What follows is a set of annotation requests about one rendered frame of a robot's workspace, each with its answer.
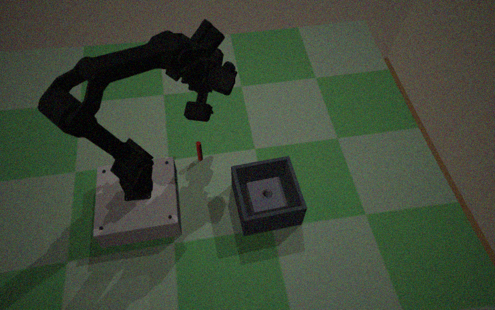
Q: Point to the red peg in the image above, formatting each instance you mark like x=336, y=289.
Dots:
x=199, y=151

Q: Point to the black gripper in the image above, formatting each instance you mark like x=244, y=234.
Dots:
x=199, y=110

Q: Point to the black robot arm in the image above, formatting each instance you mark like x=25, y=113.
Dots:
x=175, y=52

